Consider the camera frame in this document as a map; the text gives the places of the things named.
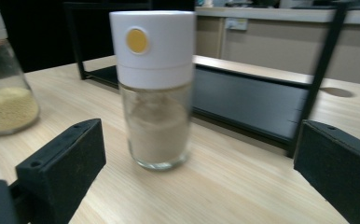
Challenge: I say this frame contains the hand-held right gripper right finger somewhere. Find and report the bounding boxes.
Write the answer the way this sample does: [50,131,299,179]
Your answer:
[293,119,360,224]

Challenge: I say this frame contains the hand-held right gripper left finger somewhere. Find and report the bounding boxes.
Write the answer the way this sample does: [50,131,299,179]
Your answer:
[15,118,107,224]

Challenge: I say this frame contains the black metal rack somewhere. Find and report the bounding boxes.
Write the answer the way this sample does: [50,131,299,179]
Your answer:
[62,1,352,159]

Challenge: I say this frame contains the white-lidded glass spice jar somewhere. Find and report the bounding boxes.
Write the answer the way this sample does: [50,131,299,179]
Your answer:
[108,9,197,171]

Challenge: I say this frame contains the glass jar of yellow granules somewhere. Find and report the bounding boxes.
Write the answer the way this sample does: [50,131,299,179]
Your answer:
[0,0,41,136]

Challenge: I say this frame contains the black curtain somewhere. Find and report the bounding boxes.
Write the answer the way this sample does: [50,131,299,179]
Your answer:
[0,0,196,74]

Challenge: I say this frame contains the white power outlet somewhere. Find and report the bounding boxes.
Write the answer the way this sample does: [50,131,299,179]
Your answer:
[224,17,249,32]

